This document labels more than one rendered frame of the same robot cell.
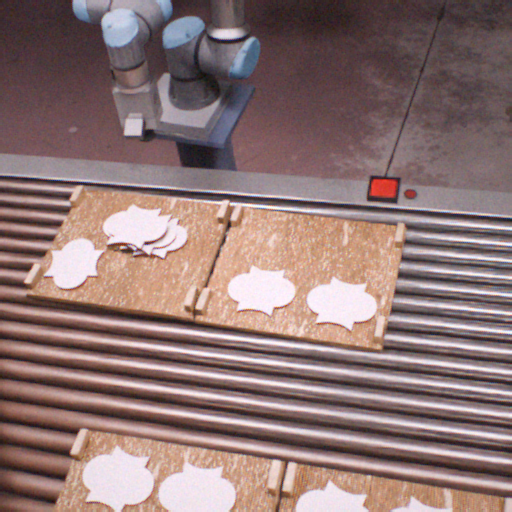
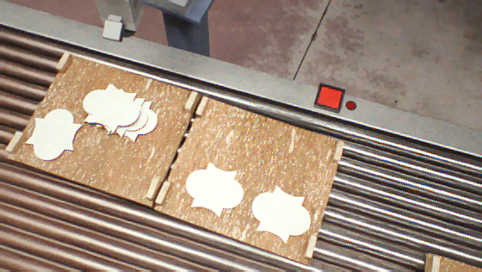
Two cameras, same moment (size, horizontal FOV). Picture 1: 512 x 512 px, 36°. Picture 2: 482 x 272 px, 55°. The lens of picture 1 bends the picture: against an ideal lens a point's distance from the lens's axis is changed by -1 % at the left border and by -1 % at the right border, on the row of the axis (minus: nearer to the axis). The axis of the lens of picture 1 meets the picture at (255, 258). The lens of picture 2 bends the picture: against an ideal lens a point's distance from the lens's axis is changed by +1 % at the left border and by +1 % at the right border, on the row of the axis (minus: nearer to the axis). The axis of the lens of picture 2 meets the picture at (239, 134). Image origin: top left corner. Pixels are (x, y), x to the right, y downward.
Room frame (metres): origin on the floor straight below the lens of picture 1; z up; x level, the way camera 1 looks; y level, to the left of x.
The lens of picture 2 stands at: (0.73, -0.03, 2.08)
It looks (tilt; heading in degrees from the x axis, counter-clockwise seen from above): 65 degrees down; 355
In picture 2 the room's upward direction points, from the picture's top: 3 degrees clockwise
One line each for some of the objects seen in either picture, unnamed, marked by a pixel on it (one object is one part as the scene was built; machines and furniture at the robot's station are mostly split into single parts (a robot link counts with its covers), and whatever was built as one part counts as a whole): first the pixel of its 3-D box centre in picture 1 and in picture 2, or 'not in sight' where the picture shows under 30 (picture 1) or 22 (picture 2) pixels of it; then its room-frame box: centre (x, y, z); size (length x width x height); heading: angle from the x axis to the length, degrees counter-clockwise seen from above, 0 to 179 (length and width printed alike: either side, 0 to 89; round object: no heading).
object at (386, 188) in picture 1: (383, 189); (329, 98); (1.38, -0.34, 0.92); 0.06 x 0.06 x 0.01; 70
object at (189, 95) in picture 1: (191, 80); not in sight; (1.89, 0.10, 0.97); 0.15 x 0.15 x 0.10
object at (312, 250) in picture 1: (304, 274); (252, 175); (1.15, -0.10, 0.93); 0.41 x 0.35 x 0.02; 68
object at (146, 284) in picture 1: (132, 249); (108, 126); (1.31, 0.29, 0.93); 0.41 x 0.35 x 0.02; 69
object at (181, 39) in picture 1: (187, 45); not in sight; (1.89, 0.09, 1.08); 0.13 x 0.12 x 0.14; 57
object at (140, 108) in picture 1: (134, 106); (114, 8); (1.46, 0.21, 1.23); 0.12 x 0.09 x 0.16; 165
